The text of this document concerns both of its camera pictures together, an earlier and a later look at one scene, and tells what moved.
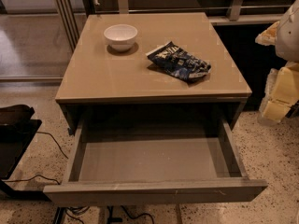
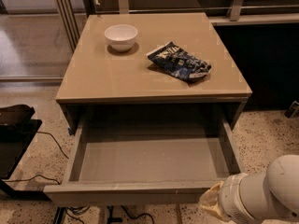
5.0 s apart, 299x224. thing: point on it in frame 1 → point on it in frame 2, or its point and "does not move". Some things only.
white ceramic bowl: x=120 y=36 does not move
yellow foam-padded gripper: x=289 y=36 → x=229 y=196
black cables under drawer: x=74 y=210 does not move
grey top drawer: x=166 y=161 does not move
